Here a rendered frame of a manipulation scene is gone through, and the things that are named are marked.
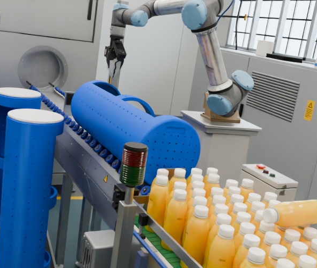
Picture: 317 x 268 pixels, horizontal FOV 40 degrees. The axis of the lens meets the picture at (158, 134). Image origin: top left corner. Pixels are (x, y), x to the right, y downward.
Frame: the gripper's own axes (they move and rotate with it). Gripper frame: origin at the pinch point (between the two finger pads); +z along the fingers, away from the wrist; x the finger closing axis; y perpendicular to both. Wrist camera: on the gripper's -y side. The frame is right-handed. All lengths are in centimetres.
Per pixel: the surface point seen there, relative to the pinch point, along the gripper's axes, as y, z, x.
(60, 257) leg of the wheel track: 31, 121, 6
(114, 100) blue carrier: -25.2, 8.0, 8.1
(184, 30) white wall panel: 423, -31, -287
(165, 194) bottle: -92, 25, 15
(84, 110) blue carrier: -4.0, 17.9, 14.2
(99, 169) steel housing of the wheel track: -28, 40, 12
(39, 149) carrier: 0, 40, 34
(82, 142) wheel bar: 2.4, 36.6, 11.2
